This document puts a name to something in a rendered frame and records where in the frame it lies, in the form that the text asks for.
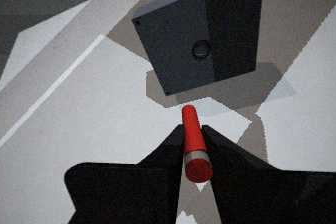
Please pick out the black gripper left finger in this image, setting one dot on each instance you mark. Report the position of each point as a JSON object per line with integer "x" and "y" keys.
{"x": 153, "y": 183}

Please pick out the dark blue sloped panel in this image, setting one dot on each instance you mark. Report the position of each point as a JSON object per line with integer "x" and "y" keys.
{"x": 192, "y": 43}

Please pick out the dark red peg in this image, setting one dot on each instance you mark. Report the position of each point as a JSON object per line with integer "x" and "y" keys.
{"x": 198, "y": 168}

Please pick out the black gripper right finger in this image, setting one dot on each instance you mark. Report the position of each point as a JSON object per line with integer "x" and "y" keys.
{"x": 248, "y": 190}

